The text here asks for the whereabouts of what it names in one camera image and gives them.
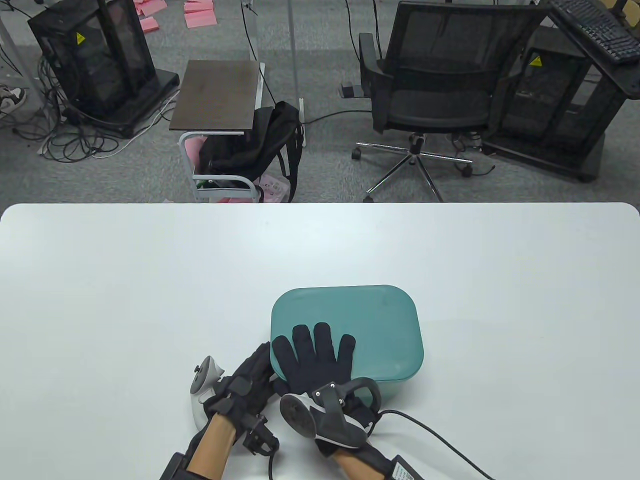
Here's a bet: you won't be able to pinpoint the person's right hand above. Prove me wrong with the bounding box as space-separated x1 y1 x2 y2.
271 323 357 396

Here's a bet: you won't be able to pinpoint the person's left hand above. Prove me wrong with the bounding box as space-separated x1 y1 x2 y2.
202 341 282 430

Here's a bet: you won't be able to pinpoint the teal plastic box lid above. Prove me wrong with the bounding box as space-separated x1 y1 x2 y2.
270 285 425 384

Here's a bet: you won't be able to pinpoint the teal plastic storage box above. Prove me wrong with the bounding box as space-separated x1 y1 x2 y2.
272 357 425 408

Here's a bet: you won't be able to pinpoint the black right forearm pack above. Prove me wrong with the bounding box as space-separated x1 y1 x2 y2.
387 453 427 480

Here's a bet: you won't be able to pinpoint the black left forearm pack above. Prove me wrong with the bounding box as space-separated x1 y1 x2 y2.
159 452 202 480

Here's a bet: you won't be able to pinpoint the person's right forearm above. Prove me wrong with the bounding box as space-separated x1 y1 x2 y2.
334 449 387 480

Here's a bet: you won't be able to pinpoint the person's left forearm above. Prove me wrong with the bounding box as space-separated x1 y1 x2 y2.
187 414 239 480

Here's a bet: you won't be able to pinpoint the white left hand controller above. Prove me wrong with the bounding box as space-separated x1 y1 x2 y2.
188 355 226 430

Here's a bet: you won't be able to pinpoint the grey white right hand controller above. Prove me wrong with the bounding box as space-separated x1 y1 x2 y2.
278 377 382 450

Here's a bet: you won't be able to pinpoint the black backpack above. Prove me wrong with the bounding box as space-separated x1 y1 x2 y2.
198 101 305 203

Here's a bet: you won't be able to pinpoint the brown top side table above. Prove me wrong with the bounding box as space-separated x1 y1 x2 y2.
169 60 266 204

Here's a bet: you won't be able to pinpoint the black mesh office chair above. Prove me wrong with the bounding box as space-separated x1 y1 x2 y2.
351 1 551 203

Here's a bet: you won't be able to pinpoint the grey metal pole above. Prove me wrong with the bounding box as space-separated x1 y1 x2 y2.
286 0 307 148

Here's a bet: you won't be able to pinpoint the black mesh equipment cage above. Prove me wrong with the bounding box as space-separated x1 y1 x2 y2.
481 25 632 182
27 0 181 140

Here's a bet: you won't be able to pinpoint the scattered pink paper sheets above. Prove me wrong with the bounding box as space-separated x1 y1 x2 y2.
133 0 219 35

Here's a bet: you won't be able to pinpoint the black and white shoe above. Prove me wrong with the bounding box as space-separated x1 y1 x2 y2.
0 86 27 115

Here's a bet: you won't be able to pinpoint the black desk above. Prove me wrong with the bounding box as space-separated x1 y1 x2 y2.
545 0 640 101

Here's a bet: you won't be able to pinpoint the black computer keyboard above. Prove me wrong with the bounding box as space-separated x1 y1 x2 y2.
547 0 640 66

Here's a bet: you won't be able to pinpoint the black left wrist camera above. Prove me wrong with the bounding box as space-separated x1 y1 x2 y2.
242 414 281 457

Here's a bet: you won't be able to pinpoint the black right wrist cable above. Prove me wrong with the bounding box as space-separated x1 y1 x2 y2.
376 409 497 480

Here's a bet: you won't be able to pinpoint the black floor cable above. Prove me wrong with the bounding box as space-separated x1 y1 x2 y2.
304 109 375 125

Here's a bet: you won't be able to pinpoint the tangle of floor cables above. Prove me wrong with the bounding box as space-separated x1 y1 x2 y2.
11 52 177 164

